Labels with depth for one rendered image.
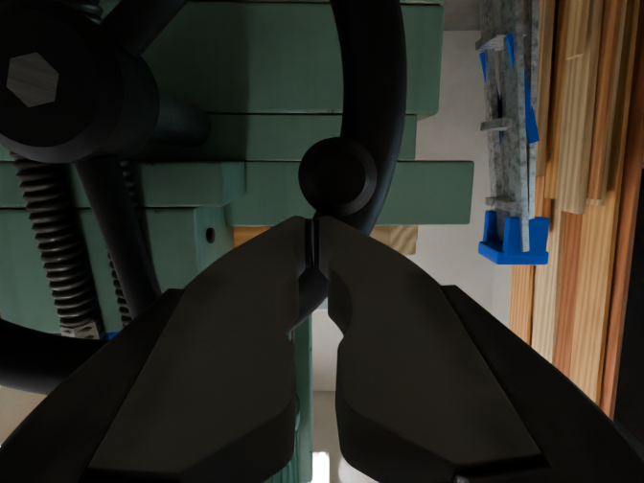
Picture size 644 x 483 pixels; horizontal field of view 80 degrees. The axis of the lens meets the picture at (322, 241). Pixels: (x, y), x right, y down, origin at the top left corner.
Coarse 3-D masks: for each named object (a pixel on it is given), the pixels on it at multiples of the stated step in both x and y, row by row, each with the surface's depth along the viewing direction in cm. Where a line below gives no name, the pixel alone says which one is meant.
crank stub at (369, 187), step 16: (320, 144) 12; (336, 144) 11; (352, 144) 11; (304, 160) 12; (320, 160) 11; (336, 160) 11; (352, 160) 11; (368, 160) 12; (304, 176) 12; (320, 176) 11; (336, 176) 11; (352, 176) 11; (368, 176) 11; (304, 192) 12; (320, 192) 11; (336, 192) 11; (352, 192) 11; (368, 192) 12; (320, 208) 12; (336, 208) 12; (352, 208) 12
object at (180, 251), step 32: (0, 224) 26; (32, 224) 26; (96, 224) 26; (160, 224) 26; (192, 224) 26; (224, 224) 35; (0, 256) 26; (32, 256) 26; (96, 256) 26; (160, 256) 26; (192, 256) 27; (0, 288) 26; (32, 288) 27; (96, 288) 27; (160, 288) 27; (32, 320) 27
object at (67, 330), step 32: (0, 0) 21; (64, 0) 21; (96, 0) 22; (32, 160) 23; (128, 160) 24; (32, 192) 23; (64, 192) 24; (64, 224) 24; (64, 256) 25; (64, 288) 25; (64, 320) 26; (96, 320) 27; (128, 320) 26
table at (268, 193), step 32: (416, 160) 42; (448, 160) 41; (0, 192) 25; (160, 192) 26; (192, 192) 26; (224, 192) 26; (256, 192) 35; (288, 192) 35; (416, 192) 36; (448, 192) 36; (256, 224) 36; (384, 224) 36; (416, 224) 37; (448, 224) 37
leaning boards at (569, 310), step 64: (576, 0) 134; (640, 0) 131; (576, 64) 142; (640, 64) 133; (576, 128) 144; (640, 128) 134; (576, 192) 146; (576, 256) 174; (512, 320) 236; (576, 320) 170; (576, 384) 173
